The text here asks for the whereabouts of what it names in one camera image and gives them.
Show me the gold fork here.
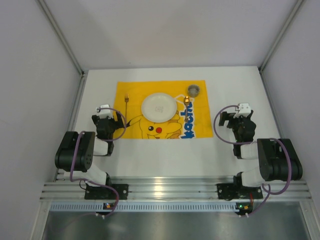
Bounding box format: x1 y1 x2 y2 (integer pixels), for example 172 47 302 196
124 93 129 123

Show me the yellow Pikachu placemat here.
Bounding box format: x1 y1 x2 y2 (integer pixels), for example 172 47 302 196
113 80 213 140

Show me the speckled small cup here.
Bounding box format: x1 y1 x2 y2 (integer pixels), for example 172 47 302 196
187 84 200 98

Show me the gold spoon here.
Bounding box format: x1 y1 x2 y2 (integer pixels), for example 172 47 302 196
183 95 190 123

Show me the white ceramic plate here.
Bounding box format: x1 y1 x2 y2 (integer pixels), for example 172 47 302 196
141 92 177 123

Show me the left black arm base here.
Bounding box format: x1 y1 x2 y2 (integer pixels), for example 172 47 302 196
84 184 129 200

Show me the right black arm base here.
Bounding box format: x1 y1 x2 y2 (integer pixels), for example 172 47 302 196
216 183 263 201

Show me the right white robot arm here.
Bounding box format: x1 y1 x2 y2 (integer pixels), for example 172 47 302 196
215 111 303 188

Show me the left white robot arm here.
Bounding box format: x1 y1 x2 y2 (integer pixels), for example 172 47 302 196
54 107 127 188

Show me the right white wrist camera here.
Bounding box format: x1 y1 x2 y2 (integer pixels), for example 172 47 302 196
236 103 252 117

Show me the aluminium mounting rail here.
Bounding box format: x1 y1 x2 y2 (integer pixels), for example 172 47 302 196
39 175 312 201

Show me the perforated cable tray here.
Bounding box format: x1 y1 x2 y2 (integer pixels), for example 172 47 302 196
50 202 251 213

